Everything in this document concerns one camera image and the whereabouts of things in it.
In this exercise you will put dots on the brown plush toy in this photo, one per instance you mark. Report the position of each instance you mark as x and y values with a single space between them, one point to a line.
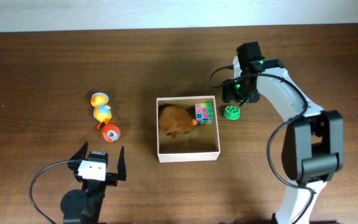
174 120

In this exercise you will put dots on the red and grey ball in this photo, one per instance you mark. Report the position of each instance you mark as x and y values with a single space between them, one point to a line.
111 132

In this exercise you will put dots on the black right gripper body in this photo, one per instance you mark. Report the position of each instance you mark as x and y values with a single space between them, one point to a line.
238 91

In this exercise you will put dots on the pink cardboard box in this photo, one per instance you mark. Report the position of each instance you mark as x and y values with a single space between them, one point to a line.
202 144

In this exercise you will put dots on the orange duck toy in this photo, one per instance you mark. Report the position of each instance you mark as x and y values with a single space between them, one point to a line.
102 111

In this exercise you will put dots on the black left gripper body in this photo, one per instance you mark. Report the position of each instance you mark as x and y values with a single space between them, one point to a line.
111 180

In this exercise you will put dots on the colourful puzzle cube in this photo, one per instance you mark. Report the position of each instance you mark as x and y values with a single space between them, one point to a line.
204 113

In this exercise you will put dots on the green ridged ball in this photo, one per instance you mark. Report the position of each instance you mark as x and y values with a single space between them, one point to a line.
232 112

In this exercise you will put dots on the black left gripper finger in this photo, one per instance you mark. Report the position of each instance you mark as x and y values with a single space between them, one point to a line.
81 153
121 166

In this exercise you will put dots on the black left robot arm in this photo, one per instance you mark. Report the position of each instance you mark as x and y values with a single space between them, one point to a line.
84 205

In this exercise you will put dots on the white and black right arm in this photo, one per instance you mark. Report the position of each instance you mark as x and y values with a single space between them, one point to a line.
306 150

